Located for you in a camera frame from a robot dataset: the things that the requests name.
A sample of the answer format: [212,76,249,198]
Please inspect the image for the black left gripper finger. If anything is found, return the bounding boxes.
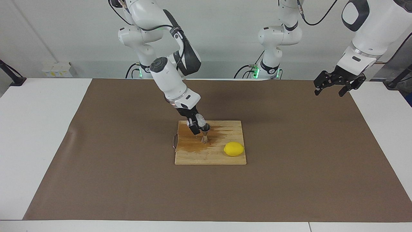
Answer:
[314,72,335,96]
[339,75,367,97]

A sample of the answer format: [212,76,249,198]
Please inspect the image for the steel jigger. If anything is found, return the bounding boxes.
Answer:
[200,124,211,144]

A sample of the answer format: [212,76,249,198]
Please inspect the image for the brown table mat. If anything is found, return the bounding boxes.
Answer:
[23,78,412,223]

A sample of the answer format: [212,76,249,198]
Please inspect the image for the black clamp stand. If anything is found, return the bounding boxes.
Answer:
[0,60,27,86]
[385,64,412,90]

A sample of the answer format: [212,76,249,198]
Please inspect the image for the black base cable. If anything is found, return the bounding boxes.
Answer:
[234,50,265,79]
[126,63,142,79]

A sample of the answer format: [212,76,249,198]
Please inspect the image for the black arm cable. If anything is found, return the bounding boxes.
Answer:
[296,0,412,65]
[108,0,187,70]

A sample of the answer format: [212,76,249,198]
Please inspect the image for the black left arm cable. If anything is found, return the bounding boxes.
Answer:
[296,0,412,65]

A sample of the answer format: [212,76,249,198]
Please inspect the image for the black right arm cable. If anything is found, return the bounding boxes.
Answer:
[108,0,187,70]

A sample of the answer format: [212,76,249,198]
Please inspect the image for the yellow lemon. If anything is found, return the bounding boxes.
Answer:
[223,141,245,157]

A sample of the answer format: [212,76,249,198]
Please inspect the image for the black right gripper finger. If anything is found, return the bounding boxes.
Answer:
[188,118,201,135]

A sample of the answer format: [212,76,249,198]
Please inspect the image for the wooden cutting board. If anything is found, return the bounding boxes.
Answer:
[174,120,247,165]

